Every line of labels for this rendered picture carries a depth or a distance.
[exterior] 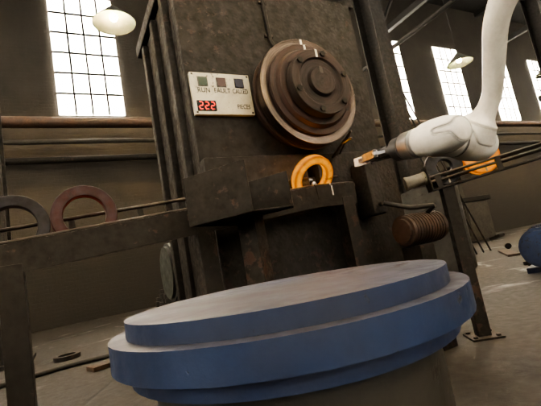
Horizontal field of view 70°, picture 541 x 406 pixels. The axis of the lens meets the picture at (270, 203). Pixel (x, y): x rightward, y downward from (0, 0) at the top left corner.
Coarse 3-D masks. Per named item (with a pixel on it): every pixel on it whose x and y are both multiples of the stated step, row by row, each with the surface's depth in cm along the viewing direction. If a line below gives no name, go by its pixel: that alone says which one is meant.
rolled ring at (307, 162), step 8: (304, 160) 150; (312, 160) 150; (320, 160) 152; (328, 160) 154; (296, 168) 150; (304, 168) 150; (328, 168) 156; (296, 176) 149; (328, 176) 158; (296, 184) 151
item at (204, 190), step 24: (216, 168) 104; (240, 168) 100; (192, 192) 107; (216, 192) 103; (240, 192) 100; (264, 192) 126; (288, 192) 122; (192, 216) 107; (216, 216) 103; (240, 216) 109; (240, 240) 114; (264, 240) 114; (264, 264) 111
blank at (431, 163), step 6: (426, 162) 165; (432, 162) 165; (450, 162) 164; (456, 162) 164; (462, 162) 163; (432, 168) 165; (450, 168) 166; (432, 174) 164; (450, 174) 163; (444, 180) 163; (450, 180) 163
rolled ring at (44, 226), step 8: (0, 200) 108; (8, 200) 108; (16, 200) 109; (24, 200) 110; (32, 200) 111; (0, 208) 107; (8, 208) 110; (24, 208) 110; (32, 208) 111; (40, 208) 112; (40, 216) 111; (48, 216) 112; (40, 224) 111; (48, 224) 112; (40, 232) 110; (48, 232) 111
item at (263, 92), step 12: (276, 48) 160; (264, 60) 156; (264, 72) 155; (264, 84) 153; (264, 96) 152; (264, 108) 156; (276, 108) 154; (276, 120) 153; (348, 120) 170; (288, 132) 154; (300, 132) 157; (336, 132) 165; (300, 144) 162; (312, 144) 163
